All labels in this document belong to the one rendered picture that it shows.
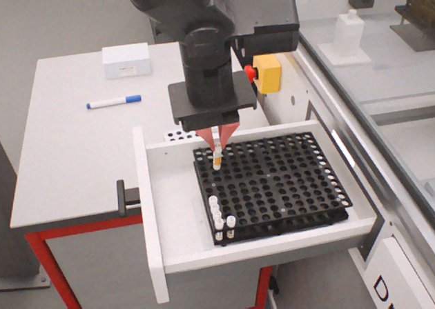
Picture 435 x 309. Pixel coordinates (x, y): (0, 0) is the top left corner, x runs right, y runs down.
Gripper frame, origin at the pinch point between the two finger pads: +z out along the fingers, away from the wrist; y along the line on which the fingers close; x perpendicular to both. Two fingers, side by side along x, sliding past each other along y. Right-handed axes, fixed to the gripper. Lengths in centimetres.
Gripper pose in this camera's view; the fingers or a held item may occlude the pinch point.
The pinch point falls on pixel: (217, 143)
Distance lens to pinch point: 57.3
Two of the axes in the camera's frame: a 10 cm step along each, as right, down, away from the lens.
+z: 0.8, 6.6, 7.5
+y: 9.8, -2.0, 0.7
